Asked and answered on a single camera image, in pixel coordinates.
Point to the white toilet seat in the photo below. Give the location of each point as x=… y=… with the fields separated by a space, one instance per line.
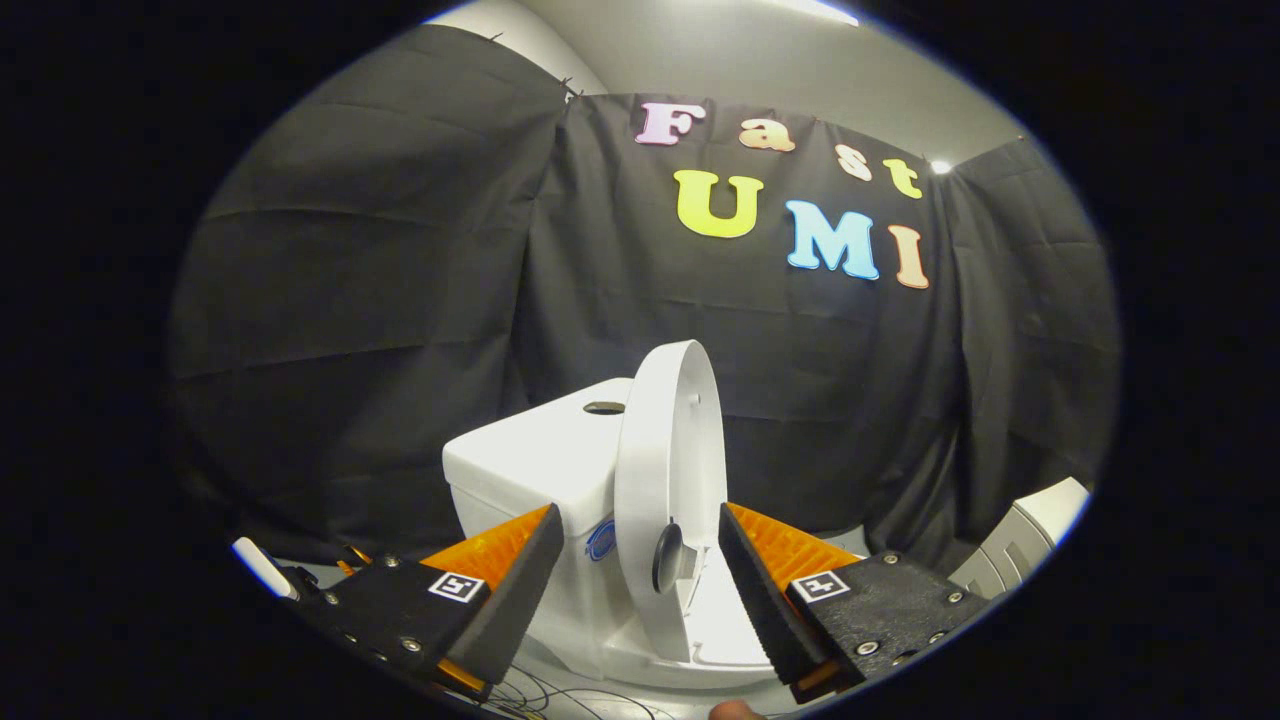
x=722 y=620

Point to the black backdrop cloth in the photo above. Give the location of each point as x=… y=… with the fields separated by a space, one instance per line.
x=400 y=300

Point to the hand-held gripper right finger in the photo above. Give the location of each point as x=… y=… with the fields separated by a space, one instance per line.
x=765 y=610

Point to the white toilet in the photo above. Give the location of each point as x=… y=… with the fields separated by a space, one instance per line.
x=530 y=460

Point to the white slotted cabinet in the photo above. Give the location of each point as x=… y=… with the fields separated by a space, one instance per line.
x=1020 y=545

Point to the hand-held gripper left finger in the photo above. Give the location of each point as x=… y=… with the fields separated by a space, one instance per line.
x=510 y=610

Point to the white toilet lid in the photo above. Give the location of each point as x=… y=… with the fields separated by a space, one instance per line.
x=655 y=460

